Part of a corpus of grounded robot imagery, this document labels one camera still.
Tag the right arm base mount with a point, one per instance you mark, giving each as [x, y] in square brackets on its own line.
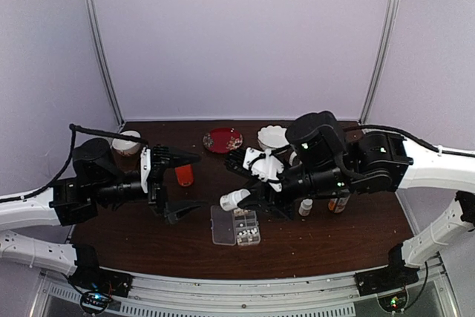
[393, 276]

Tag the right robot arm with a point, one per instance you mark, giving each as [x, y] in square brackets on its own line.
[382, 160]

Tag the clear plastic pill organizer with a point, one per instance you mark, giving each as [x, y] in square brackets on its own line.
[224, 226]

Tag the aluminium frame post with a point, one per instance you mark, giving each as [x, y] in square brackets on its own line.
[99, 50]
[381, 55]

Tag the orange pill bottle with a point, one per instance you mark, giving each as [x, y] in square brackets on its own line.
[184, 175]

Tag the amber bottle grey cap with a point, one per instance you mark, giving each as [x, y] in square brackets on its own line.
[338, 205]

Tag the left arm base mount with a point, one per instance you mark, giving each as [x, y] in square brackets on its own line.
[89, 275]

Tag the small white pill bottle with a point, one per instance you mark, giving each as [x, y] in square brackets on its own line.
[305, 207]
[231, 200]

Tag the right round circuit board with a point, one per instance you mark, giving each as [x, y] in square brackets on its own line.
[394, 302]

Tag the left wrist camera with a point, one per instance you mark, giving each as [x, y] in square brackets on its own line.
[145, 168]

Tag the white floral mug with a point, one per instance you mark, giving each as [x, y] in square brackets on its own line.
[293, 159]

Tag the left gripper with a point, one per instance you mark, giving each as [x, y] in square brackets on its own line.
[157, 198]

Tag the small pills in organizer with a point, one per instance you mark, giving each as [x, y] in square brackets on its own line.
[248, 237]

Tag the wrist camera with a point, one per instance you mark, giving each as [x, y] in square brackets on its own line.
[265, 166]
[145, 168]

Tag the white round pills in organizer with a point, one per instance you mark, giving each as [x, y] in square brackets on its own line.
[243, 226]

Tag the round circuit board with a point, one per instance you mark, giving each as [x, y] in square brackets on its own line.
[394, 302]
[93, 302]

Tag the white ceramic bowl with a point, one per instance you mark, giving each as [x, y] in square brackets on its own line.
[126, 148]

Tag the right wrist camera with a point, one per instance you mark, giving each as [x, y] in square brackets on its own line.
[265, 166]

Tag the left aluminium frame post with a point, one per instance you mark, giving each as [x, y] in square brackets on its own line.
[99, 50]

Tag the white scalloped bowl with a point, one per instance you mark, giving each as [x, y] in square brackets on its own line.
[272, 136]

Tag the right aluminium frame post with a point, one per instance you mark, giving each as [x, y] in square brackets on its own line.
[381, 55]

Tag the left round circuit board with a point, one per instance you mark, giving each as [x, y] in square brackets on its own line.
[93, 302]

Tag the front aluminium rail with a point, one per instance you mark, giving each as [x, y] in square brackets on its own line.
[325, 295]

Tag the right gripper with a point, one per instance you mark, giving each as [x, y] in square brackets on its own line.
[269, 202]

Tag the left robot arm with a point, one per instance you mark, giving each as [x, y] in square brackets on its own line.
[98, 182]

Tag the red floral plate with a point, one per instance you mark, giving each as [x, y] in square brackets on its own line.
[222, 140]

